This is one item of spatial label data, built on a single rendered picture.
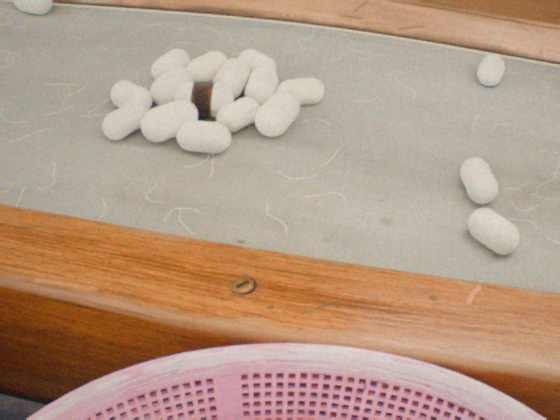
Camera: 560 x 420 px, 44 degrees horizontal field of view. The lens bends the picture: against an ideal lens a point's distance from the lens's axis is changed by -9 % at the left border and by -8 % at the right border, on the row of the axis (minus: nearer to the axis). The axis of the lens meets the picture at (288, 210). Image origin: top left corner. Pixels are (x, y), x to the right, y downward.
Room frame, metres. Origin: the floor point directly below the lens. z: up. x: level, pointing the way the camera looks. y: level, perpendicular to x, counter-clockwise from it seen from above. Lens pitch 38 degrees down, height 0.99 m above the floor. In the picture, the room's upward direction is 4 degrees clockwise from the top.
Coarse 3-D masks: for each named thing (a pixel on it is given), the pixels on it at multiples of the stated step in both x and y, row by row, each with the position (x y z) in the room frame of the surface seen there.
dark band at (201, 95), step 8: (192, 88) 0.40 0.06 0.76; (200, 88) 0.40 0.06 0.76; (208, 88) 0.40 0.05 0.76; (192, 96) 0.39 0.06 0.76; (200, 96) 0.39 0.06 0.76; (208, 96) 0.39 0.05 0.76; (200, 104) 0.39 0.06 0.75; (208, 104) 0.39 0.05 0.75; (200, 112) 0.39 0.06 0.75; (208, 112) 0.39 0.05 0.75
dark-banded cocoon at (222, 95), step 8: (184, 88) 0.40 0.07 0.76; (216, 88) 0.40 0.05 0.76; (224, 88) 0.40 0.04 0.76; (176, 96) 0.40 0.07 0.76; (184, 96) 0.40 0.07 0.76; (216, 96) 0.40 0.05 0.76; (224, 96) 0.40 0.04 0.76; (232, 96) 0.40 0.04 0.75; (216, 104) 0.39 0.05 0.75; (224, 104) 0.39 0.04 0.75; (216, 112) 0.39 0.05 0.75
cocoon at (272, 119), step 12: (276, 96) 0.39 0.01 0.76; (288, 96) 0.40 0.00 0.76; (264, 108) 0.38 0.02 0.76; (276, 108) 0.38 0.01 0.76; (288, 108) 0.39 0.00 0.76; (264, 120) 0.37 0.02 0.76; (276, 120) 0.37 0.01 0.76; (288, 120) 0.38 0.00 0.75; (264, 132) 0.37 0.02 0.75; (276, 132) 0.37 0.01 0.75
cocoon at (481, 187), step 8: (472, 160) 0.34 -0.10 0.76; (480, 160) 0.34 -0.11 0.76; (464, 168) 0.34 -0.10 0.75; (472, 168) 0.34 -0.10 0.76; (480, 168) 0.34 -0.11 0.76; (488, 168) 0.34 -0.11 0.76; (464, 176) 0.34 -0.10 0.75; (472, 176) 0.33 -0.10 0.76; (480, 176) 0.33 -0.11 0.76; (488, 176) 0.33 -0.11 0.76; (464, 184) 0.34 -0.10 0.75; (472, 184) 0.33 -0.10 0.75; (480, 184) 0.32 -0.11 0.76; (488, 184) 0.32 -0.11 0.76; (496, 184) 0.33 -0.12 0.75; (472, 192) 0.32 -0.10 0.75; (480, 192) 0.32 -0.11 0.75; (488, 192) 0.32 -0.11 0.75; (496, 192) 0.32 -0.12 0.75; (480, 200) 0.32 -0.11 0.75; (488, 200) 0.32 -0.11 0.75
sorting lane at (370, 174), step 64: (0, 0) 0.59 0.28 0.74; (0, 64) 0.47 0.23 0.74; (64, 64) 0.47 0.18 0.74; (128, 64) 0.47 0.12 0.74; (320, 64) 0.48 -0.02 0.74; (384, 64) 0.49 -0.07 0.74; (448, 64) 0.50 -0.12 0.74; (512, 64) 0.52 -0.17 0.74; (0, 128) 0.38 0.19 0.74; (64, 128) 0.38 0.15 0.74; (256, 128) 0.39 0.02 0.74; (320, 128) 0.39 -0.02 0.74; (384, 128) 0.40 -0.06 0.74; (448, 128) 0.41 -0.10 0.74; (512, 128) 0.41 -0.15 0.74; (0, 192) 0.31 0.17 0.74; (64, 192) 0.31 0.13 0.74; (128, 192) 0.32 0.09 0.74; (192, 192) 0.32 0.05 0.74; (256, 192) 0.32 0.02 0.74; (320, 192) 0.33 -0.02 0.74; (384, 192) 0.33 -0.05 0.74; (448, 192) 0.34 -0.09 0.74; (512, 192) 0.34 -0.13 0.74; (320, 256) 0.28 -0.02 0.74; (384, 256) 0.28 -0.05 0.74; (448, 256) 0.28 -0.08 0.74; (512, 256) 0.28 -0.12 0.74
